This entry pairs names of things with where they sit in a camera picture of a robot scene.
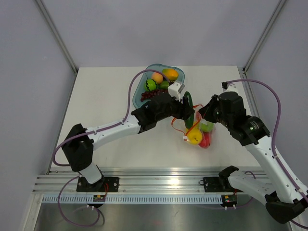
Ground orange yellow mango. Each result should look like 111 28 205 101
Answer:
162 69 179 81

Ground left control board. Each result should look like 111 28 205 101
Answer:
93 195 106 202

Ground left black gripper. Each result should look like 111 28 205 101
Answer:
155 93 193 122

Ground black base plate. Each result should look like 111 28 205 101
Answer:
76 177 119 193
199 177 243 193

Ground left aluminium frame post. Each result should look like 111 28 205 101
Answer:
34 0 78 76

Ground green guava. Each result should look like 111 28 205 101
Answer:
200 121 214 132

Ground aluminium mounting rail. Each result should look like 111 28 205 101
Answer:
32 167 223 194

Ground orange fruit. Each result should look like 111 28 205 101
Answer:
159 80 170 90

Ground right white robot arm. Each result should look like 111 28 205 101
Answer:
199 91 308 224

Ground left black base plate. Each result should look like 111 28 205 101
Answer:
76 177 119 193

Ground aluminium frame post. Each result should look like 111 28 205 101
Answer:
34 0 78 76
243 0 288 75

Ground yellow lemon front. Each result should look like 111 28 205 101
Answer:
186 128 203 145

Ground control board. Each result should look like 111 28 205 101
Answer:
93 195 106 202
221 194 238 209

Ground dark grapes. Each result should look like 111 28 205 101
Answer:
140 89 167 102

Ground green cucumber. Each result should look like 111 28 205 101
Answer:
184 91 194 129

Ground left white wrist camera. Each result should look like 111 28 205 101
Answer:
167 81 185 101

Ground red apple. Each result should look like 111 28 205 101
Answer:
199 132 211 149

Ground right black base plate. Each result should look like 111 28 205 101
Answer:
199 177 243 193

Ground teal plastic fruit basket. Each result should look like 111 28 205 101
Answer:
132 64 185 108

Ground clear zip top bag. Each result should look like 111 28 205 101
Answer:
171 104 215 146

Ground white slotted cable duct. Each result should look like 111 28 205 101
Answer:
42 194 222 205

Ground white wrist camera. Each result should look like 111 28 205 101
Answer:
167 81 185 101
221 82 238 93

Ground pale peach top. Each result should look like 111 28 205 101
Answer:
151 72 164 85

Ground right control board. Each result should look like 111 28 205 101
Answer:
221 194 238 209

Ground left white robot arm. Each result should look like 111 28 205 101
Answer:
61 93 194 192

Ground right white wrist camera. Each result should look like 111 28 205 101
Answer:
221 82 238 93

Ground green lime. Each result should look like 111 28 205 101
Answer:
144 79 158 92

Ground right aluminium frame post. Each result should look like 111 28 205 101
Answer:
243 0 288 75

